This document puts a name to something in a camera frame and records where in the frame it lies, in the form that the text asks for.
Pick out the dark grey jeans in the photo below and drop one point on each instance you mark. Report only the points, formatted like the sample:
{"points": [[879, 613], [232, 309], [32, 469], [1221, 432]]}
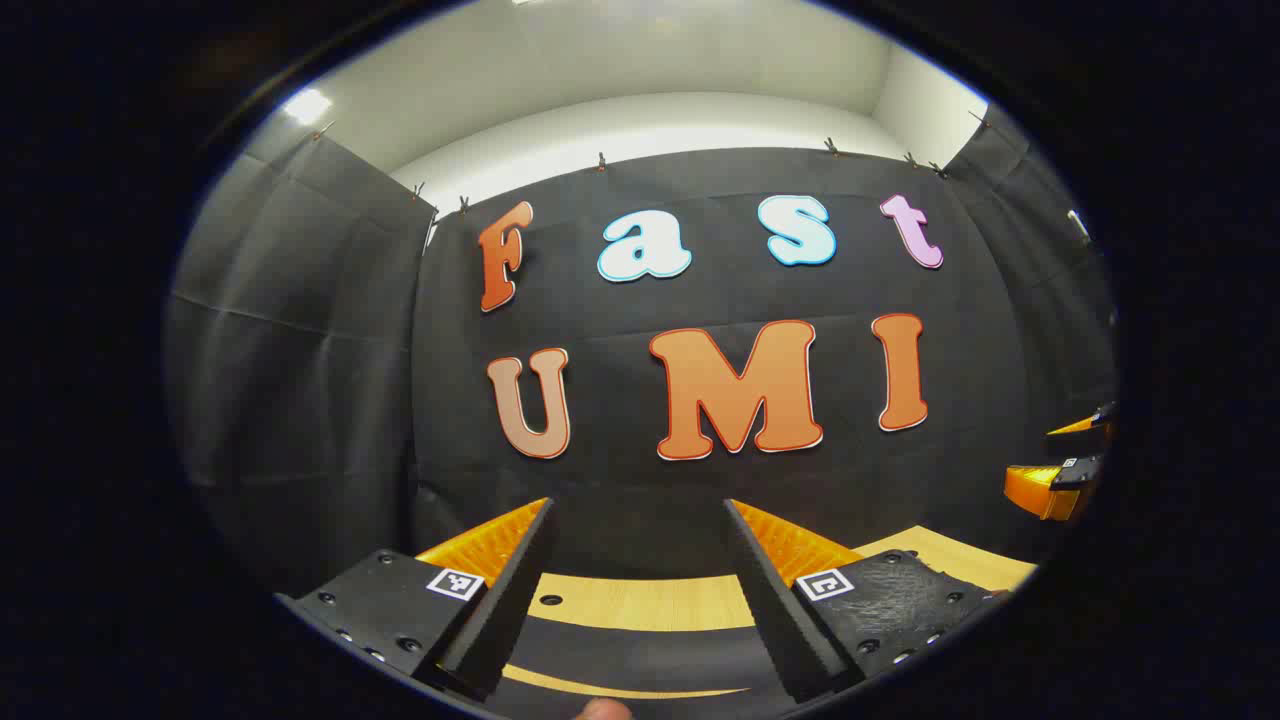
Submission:
{"points": [[650, 650]]}

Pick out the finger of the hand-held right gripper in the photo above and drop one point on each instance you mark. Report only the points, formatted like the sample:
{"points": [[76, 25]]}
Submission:
{"points": [[1085, 424], [1050, 485]]}

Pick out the black backdrop cloth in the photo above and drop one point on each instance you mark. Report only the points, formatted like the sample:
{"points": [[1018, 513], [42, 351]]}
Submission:
{"points": [[650, 480]]}

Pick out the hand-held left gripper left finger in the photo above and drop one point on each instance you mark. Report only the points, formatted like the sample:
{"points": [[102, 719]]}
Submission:
{"points": [[500, 620]]}

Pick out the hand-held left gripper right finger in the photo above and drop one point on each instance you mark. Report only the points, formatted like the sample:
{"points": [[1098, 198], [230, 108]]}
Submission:
{"points": [[790, 630]]}

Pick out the ceiling light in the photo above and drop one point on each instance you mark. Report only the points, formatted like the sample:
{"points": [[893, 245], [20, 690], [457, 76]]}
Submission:
{"points": [[306, 105]]}

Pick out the row of backdrop clips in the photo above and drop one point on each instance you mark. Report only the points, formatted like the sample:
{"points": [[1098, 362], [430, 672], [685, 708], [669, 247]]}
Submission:
{"points": [[601, 161]]}

